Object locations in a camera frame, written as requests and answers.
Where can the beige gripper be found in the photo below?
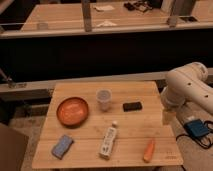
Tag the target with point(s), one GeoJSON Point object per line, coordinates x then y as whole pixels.
{"type": "Point", "coordinates": [168, 116]}

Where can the white bottle with label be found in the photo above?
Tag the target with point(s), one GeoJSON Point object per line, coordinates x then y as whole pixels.
{"type": "Point", "coordinates": [108, 141]}

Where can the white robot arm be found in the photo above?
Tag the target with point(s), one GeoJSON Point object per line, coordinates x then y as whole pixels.
{"type": "Point", "coordinates": [186, 83]}

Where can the orange ceramic bowl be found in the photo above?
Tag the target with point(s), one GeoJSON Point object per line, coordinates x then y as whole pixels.
{"type": "Point", "coordinates": [72, 111]}

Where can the black rectangular block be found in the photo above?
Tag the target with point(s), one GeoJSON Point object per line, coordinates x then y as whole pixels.
{"type": "Point", "coordinates": [132, 106]}

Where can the orange carrot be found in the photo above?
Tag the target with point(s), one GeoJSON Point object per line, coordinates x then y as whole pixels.
{"type": "Point", "coordinates": [148, 153]}

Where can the clear plastic cup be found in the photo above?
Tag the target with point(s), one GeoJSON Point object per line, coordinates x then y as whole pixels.
{"type": "Point", "coordinates": [103, 97]}

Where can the wooden cutting board table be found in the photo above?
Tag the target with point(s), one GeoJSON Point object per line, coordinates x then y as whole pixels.
{"type": "Point", "coordinates": [123, 118]}

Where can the blue sponge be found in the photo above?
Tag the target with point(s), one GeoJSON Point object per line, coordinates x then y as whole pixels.
{"type": "Point", "coordinates": [62, 146]}

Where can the folded white paper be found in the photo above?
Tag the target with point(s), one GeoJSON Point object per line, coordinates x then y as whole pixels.
{"type": "Point", "coordinates": [106, 23]}

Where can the black tools on bench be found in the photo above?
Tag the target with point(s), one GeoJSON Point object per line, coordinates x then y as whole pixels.
{"type": "Point", "coordinates": [140, 5]}

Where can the white paper on bench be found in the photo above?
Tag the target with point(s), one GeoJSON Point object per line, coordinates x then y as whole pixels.
{"type": "Point", "coordinates": [104, 8]}

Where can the blue box with cables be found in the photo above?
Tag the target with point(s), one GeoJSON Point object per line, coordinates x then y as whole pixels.
{"type": "Point", "coordinates": [198, 131]}

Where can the metal clamp on rail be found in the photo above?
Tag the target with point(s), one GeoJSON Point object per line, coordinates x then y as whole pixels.
{"type": "Point", "coordinates": [9, 81]}

